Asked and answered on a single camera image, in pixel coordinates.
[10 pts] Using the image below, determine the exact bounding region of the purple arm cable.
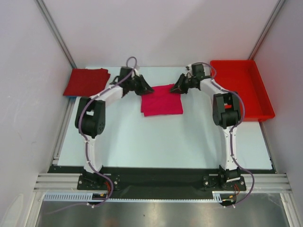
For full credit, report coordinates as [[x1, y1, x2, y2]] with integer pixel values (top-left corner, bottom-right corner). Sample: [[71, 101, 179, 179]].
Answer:
[[45, 56, 140, 215], [187, 61, 257, 209]]

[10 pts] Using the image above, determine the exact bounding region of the right corner frame post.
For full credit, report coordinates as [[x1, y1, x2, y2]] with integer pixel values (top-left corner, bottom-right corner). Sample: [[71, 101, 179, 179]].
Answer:
[[248, 0, 288, 60]]

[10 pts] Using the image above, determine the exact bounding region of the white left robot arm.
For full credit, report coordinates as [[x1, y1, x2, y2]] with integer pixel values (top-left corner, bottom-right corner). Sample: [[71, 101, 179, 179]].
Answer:
[[75, 67, 154, 189]]

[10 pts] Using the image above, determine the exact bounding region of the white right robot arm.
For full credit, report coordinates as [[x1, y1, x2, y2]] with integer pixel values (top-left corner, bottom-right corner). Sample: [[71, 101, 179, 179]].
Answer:
[[170, 62, 245, 190]]

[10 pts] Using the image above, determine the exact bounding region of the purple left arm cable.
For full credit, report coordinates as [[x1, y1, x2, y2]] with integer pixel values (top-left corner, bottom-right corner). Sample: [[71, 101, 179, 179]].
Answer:
[[45, 56, 140, 215]]

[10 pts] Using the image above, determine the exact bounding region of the corner frame post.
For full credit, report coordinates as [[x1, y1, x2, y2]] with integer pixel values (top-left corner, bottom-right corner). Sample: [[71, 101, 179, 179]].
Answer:
[[248, 0, 288, 60], [34, 0, 77, 69]]

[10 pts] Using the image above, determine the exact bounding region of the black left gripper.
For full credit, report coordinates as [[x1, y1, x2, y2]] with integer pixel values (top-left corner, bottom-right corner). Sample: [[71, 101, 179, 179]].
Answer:
[[127, 75, 154, 96]]

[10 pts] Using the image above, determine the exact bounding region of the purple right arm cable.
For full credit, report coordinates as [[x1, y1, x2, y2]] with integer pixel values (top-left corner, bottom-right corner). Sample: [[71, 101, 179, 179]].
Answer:
[[187, 61, 257, 209]]

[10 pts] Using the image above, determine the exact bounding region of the grey slotted cable duct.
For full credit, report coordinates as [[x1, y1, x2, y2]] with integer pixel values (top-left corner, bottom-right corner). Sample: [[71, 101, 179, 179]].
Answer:
[[44, 192, 112, 202]]

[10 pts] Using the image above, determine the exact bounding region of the red plastic bin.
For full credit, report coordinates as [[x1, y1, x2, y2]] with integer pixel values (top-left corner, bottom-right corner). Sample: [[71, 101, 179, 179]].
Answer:
[[210, 60, 275, 122]]

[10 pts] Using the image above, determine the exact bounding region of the left corner frame post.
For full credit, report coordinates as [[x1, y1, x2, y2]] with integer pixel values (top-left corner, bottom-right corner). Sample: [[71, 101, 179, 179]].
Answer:
[[34, 0, 77, 69]]

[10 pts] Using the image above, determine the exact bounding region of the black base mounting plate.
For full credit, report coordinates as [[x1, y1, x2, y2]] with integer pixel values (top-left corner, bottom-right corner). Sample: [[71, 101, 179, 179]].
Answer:
[[48, 166, 275, 200]]

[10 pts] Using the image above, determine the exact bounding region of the pink t shirt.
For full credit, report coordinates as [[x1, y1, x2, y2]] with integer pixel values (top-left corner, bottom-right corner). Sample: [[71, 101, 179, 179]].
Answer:
[[141, 84, 183, 117]]

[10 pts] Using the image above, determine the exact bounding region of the folded dark red shirt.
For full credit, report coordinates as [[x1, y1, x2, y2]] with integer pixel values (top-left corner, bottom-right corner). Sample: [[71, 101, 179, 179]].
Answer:
[[63, 68, 111, 97]]

